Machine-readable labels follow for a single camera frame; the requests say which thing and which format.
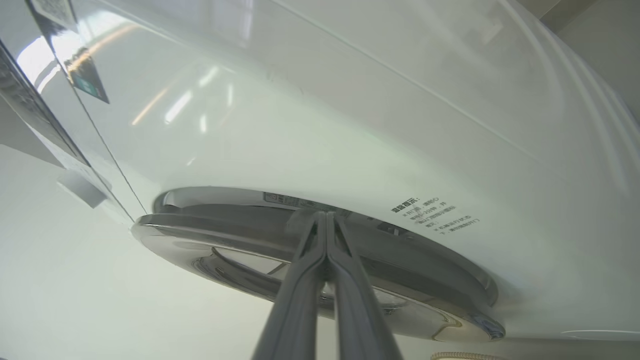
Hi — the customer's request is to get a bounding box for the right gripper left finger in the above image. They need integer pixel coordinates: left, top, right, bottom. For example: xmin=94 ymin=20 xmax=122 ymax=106
xmin=251 ymin=211 xmax=329 ymax=360

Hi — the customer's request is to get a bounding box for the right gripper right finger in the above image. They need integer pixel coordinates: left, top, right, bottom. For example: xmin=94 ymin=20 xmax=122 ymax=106
xmin=326 ymin=213 xmax=404 ymax=360

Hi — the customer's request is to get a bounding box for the round dark washing machine door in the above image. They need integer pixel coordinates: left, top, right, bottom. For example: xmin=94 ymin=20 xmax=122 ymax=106
xmin=131 ymin=187 xmax=506 ymax=344

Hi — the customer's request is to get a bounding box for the white front-load washing machine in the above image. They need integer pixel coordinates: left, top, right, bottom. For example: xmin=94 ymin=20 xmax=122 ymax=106
xmin=0 ymin=0 xmax=640 ymax=343

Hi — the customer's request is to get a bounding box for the dark QR code sticker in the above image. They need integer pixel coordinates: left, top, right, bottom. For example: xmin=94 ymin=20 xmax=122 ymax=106
xmin=25 ymin=0 xmax=111 ymax=105

